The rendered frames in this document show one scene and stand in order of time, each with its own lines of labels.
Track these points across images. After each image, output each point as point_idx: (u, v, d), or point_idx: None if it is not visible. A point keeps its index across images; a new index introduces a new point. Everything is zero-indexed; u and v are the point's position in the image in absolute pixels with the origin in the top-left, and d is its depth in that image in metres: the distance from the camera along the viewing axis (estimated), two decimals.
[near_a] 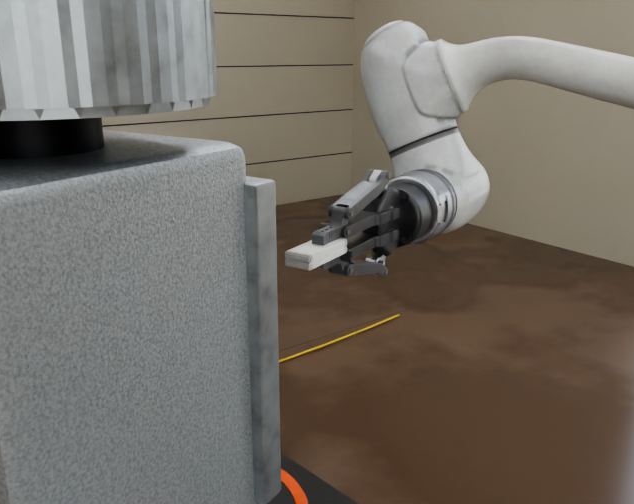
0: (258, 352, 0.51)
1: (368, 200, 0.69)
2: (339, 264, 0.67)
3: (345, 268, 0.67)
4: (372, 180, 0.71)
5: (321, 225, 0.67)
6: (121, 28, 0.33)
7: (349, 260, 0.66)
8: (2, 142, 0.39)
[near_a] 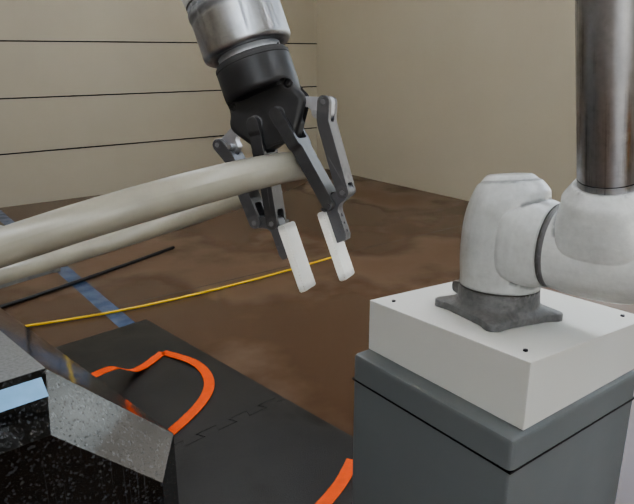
0: None
1: None
2: (271, 227, 0.66)
3: (267, 224, 0.66)
4: (331, 116, 0.61)
5: (331, 207, 0.61)
6: None
7: None
8: None
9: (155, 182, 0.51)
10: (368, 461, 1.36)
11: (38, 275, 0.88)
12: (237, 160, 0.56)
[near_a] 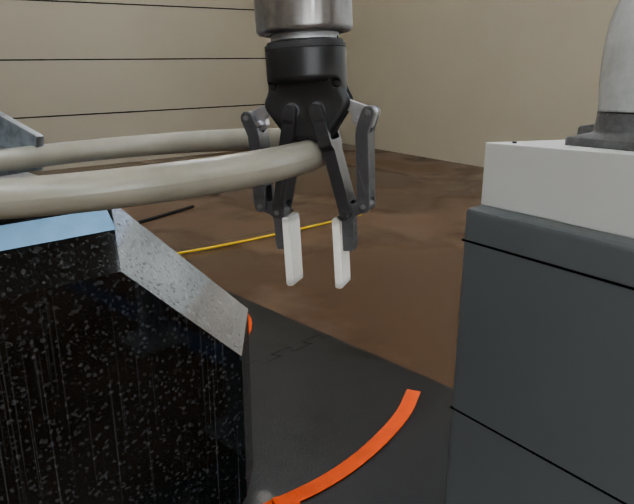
0: None
1: None
2: (275, 212, 0.65)
3: (270, 207, 0.65)
4: (371, 127, 0.59)
5: (348, 218, 0.60)
6: None
7: None
8: None
9: (184, 165, 0.49)
10: (480, 337, 1.15)
11: (19, 171, 0.84)
12: (267, 150, 0.54)
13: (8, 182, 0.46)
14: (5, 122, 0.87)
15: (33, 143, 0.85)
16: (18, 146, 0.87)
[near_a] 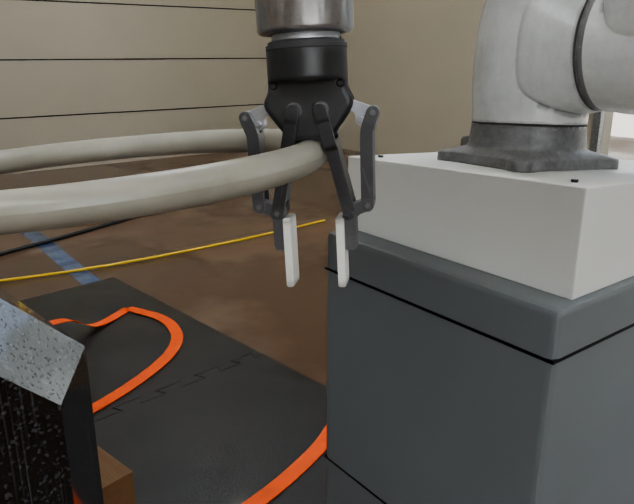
0: None
1: None
2: (271, 213, 0.64)
3: (266, 209, 0.64)
4: (373, 127, 0.60)
5: (353, 217, 0.61)
6: None
7: None
8: None
9: (209, 169, 0.47)
10: (347, 380, 1.00)
11: None
12: (281, 151, 0.53)
13: (27, 192, 0.42)
14: None
15: None
16: None
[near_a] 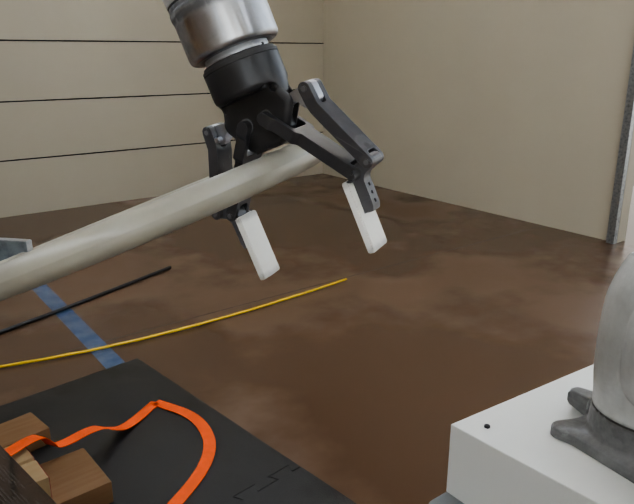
0: None
1: (347, 127, 0.59)
2: None
3: None
4: (321, 97, 0.57)
5: (355, 175, 0.57)
6: None
7: (244, 211, 0.69)
8: None
9: (258, 161, 0.59)
10: None
11: None
12: None
13: (133, 212, 0.53)
14: None
15: (23, 249, 0.88)
16: (5, 259, 0.89)
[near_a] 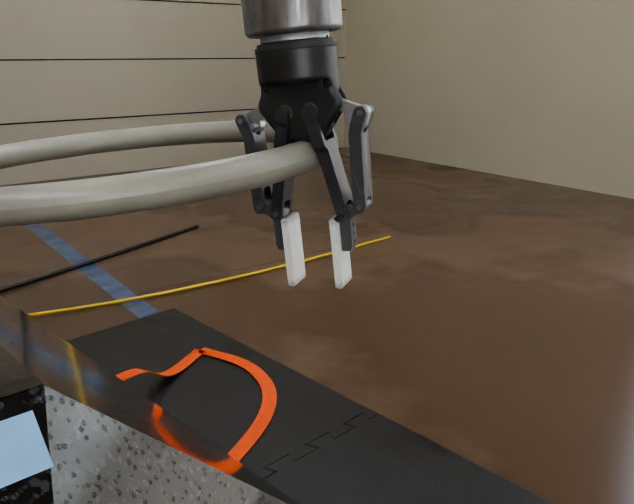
0: None
1: None
2: (274, 213, 0.65)
3: (270, 208, 0.65)
4: (364, 127, 0.58)
5: (345, 219, 0.60)
6: None
7: (286, 211, 0.66)
8: None
9: (293, 148, 0.57)
10: None
11: None
12: None
13: (171, 172, 0.49)
14: None
15: None
16: None
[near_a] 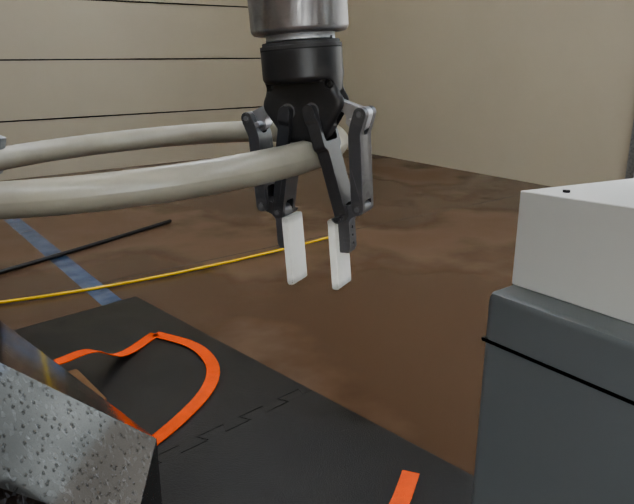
0: None
1: (364, 164, 0.60)
2: None
3: None
4: (365, 129, 0.58)
5: (342, 220, 0.59)
6: None
7: (290, 210, 0.66)
8: None
9: (291, 148, 0.57)
10: (510, 488, 0.75)
11: None
12: None
13: (160, 170, 0.50)
14: None
15: None
16: None
